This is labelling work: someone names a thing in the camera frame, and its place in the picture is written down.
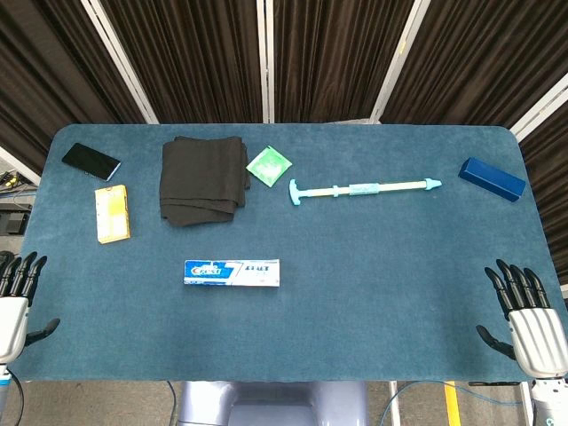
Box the blue table mat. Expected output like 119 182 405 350
7 122 561 383

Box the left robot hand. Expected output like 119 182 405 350
0 251 61 365

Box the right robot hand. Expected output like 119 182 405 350
475 259 568 380

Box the folded black cloth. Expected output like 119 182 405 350
159 136 252 229

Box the light blue hand pump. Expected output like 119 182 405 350
288 177 443 207

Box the white blue toothpaste box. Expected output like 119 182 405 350
183 259 281 288

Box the white folding screen frame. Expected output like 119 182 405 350
0 0 568 187

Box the dark brown curtain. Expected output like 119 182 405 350
0 0 568 285

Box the black equipment on floor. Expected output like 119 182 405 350
0 201 33 236

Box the green sachet packet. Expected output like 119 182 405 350
245 146 293 188

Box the black cable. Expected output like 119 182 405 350
6 370 26 426

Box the grey robot torso base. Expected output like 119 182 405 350
176 380 369 426

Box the black smartphone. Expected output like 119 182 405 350
60 142 122 182

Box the yellow white small box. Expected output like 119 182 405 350
94 185 131 245

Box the dark blue rectangular box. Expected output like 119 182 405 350
457 156 527 204

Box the blue cable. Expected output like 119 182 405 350
382 381 527 426

